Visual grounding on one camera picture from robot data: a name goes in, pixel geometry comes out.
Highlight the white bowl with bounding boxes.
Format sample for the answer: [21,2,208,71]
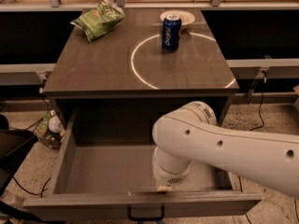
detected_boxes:
[160,10,195,27]

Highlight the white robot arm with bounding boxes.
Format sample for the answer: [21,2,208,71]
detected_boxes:
[152,102,299,199]

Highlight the black looped cable left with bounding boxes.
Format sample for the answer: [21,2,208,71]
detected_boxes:
[11,175,52,199]

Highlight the black power adapter cable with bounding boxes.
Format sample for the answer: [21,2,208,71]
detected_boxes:
[249,91,265,133]

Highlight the grey drawer cabinet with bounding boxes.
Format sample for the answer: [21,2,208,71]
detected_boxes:
[45,8,238,143]

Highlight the white light bulb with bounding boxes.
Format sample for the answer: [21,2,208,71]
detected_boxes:
[48,116,62,133]

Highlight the wire basket with items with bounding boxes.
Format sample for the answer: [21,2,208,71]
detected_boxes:
[34,109,65,150]

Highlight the green chip bag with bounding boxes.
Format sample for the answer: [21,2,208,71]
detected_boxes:
[71,0,125,42]

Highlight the black chair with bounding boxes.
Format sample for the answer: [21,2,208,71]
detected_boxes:
[0,114,66,224]

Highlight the grey top drawer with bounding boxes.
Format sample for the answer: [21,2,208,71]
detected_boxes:
[24,107,261,221]

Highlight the black floor cable right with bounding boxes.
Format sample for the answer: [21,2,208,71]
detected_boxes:
[237,175,253,224]

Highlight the blue pepsi can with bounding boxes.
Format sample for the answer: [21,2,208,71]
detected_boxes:
[162,13,181,52]

